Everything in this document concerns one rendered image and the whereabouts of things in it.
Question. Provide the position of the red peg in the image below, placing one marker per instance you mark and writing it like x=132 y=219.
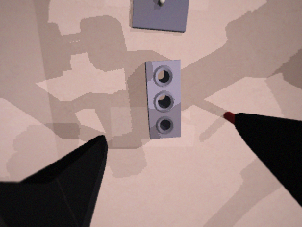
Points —
x=230 y=117

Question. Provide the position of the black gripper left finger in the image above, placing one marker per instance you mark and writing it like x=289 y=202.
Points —
x=63 y=194

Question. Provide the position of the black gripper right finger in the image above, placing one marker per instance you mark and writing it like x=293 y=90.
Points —
x=277 y=142

